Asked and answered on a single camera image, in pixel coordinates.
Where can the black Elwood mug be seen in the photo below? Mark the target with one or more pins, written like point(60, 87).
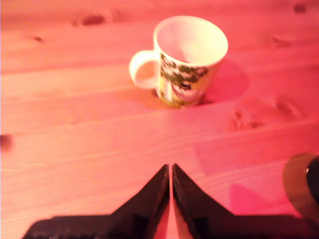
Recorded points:
point(314, 179)

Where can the illustrated hammock mug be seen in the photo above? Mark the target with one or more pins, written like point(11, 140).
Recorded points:
point(187, 74)

